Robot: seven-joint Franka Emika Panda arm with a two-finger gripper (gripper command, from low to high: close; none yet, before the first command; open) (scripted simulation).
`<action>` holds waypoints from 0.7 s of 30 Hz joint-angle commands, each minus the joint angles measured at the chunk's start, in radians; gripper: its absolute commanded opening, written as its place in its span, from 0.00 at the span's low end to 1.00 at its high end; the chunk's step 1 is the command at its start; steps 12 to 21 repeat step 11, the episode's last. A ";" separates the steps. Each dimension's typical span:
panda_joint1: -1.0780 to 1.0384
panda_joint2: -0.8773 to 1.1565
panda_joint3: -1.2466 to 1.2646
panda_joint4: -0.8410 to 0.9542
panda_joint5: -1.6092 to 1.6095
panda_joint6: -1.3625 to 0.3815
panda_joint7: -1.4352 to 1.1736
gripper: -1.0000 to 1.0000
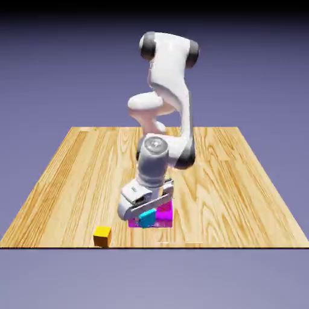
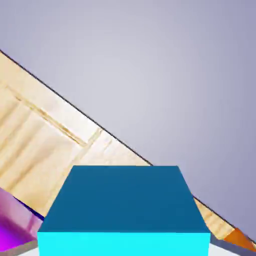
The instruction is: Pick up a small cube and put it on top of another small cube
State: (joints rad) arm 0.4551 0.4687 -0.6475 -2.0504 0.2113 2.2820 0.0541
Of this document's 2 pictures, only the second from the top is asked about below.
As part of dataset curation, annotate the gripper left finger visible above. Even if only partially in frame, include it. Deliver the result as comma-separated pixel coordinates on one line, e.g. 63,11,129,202
0,239,39,256

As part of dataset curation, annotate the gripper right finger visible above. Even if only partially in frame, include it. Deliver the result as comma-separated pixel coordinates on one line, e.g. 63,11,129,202
208,237,256,256

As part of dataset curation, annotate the small cyan cube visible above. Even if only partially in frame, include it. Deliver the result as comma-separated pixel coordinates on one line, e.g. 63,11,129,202
36,165,211,256

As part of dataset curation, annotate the large orange box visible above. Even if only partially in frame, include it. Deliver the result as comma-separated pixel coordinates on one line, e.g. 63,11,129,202
223,227,256,253

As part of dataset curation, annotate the large purple box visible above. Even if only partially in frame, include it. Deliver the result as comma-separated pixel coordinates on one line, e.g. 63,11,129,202
0,187,44,253

